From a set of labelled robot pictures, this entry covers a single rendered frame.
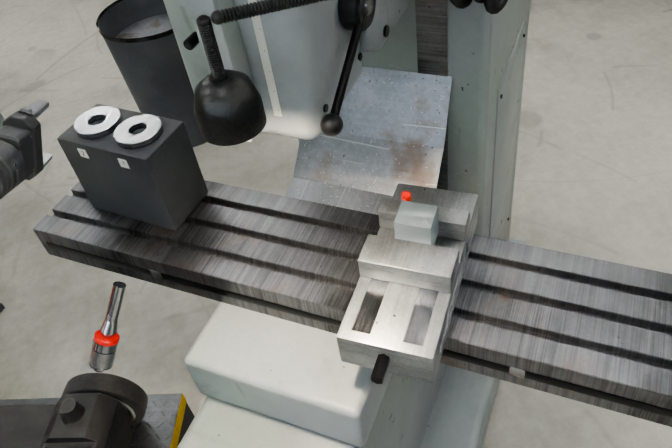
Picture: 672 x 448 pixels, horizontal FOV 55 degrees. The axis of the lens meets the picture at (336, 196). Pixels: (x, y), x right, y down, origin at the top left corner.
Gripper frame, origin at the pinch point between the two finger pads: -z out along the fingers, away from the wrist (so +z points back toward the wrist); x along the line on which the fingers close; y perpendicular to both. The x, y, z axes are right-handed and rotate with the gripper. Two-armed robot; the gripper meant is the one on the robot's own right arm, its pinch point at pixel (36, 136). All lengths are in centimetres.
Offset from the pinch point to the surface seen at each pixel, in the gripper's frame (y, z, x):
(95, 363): -15.9, 12.3, -39.4
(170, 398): -22, -16, -78
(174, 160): -22.8, -7.3, -3.0
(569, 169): -141, -153, -51
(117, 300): -18.4, 7.9, -26.5
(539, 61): -133, -233, -30
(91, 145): -7.8, -4.7, -2.2
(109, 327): -17.5, 9.5, -32.1
